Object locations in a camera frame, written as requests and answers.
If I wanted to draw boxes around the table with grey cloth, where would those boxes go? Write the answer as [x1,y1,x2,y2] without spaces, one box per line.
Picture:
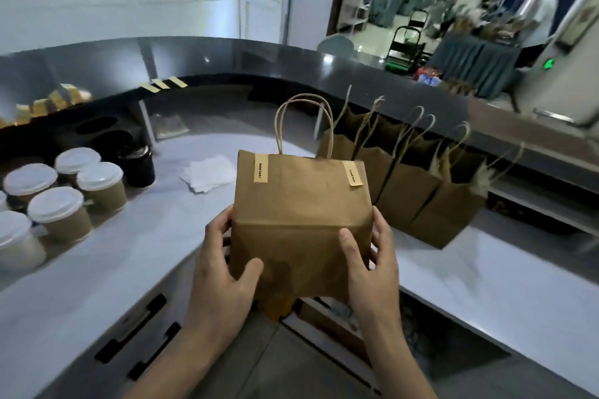
[428,33,522,99]

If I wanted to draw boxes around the row of yellow packets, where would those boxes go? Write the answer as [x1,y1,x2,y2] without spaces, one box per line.
[0,84,93,129]

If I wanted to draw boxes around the white paper napkins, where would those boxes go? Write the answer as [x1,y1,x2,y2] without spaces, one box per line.
[179,155,238,195]

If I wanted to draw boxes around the person's right hand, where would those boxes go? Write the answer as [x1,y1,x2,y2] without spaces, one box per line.
[337,206,402,325]

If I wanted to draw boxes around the silver metal handle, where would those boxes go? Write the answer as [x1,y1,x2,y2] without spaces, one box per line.
[533,108,591,129]

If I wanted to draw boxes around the clear plastic bag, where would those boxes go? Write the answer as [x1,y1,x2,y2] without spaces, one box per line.
[153,113,191,140]

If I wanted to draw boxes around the black hand cart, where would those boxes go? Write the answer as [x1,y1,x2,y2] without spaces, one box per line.
[384,10,433,76]

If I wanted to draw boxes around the black drawer handle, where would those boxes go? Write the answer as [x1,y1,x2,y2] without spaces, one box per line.
[95,293,168,365]
[127,322,182,382]

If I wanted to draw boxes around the person's left forearm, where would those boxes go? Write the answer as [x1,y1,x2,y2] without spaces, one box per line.
[123,319,250,399]

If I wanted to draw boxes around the group of white-lidded paper cups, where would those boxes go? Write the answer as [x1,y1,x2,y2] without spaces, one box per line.
[0,147,128,273]

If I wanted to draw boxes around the person's right forearm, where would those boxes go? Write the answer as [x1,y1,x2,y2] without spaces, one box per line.
[359,309,439,399]

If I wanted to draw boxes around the person's left hand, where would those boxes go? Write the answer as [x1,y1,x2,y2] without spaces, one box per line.
[186,204,265,349]

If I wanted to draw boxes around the brown paper bag with handles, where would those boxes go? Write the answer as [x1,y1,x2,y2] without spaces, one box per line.
[406,122,526,251]
[374,106,444,232]
[317,84,371,166]
[353,96,399,208]

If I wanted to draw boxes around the pale round-backed chair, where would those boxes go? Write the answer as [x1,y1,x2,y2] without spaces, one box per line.
[316,34,356,57]

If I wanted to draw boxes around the brown paper bag yellow stickers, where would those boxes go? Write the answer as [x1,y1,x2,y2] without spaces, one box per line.
[228,93,375,321]

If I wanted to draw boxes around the black paper cup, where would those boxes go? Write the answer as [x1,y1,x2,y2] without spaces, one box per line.
[117,144,156,189]

